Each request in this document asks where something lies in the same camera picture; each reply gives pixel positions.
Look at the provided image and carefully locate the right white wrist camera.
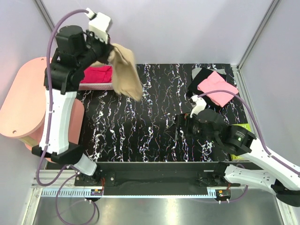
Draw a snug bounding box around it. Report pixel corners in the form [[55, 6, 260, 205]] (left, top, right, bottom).
[[190, 95, 207, 118]]

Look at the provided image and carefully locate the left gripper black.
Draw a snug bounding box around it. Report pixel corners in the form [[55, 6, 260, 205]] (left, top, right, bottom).
[[76, 28, 113, 70]]

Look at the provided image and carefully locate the white plastic basket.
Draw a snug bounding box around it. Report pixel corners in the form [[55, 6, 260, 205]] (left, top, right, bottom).
[[77, 65, 113, 91]]

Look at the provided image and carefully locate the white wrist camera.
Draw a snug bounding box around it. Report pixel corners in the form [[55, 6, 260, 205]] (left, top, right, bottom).
[[190, 95, 207, 118], [85, 8, 112, 44]]

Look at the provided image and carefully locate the beige t shirt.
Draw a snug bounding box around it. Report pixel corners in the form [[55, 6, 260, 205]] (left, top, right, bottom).
[[108, 43, 143, 101]]

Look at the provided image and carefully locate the green treehouse book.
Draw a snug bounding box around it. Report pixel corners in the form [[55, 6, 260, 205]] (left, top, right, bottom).
[[230, 122, 253, 161]]

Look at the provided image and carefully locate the magenta t shirt in basket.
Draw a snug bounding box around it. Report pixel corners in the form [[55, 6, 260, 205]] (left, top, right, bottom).
[[80, 66, 113, 83]]

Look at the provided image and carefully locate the black folded t shirt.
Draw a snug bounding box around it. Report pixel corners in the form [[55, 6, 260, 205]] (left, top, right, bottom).
[[186, 70, 216, 105]]

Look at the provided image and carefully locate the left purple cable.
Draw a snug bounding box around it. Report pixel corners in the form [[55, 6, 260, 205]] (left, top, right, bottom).
[[37, 8, 100, 223]]

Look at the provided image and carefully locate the pink folded t shirt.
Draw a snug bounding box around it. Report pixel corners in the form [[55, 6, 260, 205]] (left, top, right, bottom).
[[197, 71, 239, 107]]

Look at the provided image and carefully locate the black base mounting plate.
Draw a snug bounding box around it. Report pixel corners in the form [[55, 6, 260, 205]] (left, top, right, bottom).
[[45, 161, 242, 196]]

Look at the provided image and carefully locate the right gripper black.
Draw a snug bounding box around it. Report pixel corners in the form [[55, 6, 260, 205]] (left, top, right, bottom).
[[165, 112, 218, 144]]

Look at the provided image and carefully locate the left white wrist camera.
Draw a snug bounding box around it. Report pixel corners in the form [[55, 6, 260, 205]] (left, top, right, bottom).
[[85, 8, 112, 44]]

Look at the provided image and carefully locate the pink tiered shelf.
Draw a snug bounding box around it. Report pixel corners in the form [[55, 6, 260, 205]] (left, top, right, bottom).
[[0, 57, 84, 156]]

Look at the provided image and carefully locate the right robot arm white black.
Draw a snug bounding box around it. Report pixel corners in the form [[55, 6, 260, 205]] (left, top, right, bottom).
[[166, 109, 300, 207]]

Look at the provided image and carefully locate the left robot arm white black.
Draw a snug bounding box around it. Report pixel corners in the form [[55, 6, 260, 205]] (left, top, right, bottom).
[[31, 25, 112, 186]]

